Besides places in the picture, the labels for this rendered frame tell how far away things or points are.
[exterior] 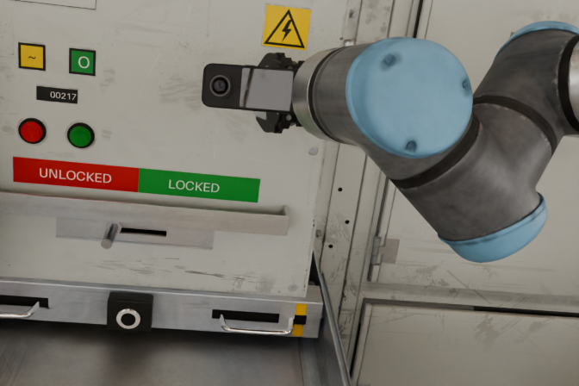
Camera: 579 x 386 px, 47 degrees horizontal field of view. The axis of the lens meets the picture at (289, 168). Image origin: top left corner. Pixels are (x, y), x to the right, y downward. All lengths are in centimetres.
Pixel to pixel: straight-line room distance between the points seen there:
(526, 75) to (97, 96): 51
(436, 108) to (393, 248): 70
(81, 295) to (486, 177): 61
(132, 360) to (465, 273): 61
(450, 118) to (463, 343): 86
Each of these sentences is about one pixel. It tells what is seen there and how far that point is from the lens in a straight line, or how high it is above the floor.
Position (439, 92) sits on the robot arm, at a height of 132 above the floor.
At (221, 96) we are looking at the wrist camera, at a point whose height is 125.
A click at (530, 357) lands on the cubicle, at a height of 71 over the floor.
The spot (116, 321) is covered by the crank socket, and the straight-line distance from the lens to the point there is 96.
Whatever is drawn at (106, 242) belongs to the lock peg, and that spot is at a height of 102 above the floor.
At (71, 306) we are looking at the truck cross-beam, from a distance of 99.
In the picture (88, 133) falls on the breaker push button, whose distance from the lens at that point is 88.
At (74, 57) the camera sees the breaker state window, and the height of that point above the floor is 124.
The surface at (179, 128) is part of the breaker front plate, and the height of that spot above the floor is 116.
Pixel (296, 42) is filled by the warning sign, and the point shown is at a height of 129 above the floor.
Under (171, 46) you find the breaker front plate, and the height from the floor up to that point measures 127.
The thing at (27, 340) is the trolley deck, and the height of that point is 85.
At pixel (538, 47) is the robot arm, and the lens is 65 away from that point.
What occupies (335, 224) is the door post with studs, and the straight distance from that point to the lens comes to 117.
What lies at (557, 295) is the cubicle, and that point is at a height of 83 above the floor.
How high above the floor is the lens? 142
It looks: 20 degrees down
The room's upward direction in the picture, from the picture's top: 8 degrees clockwise
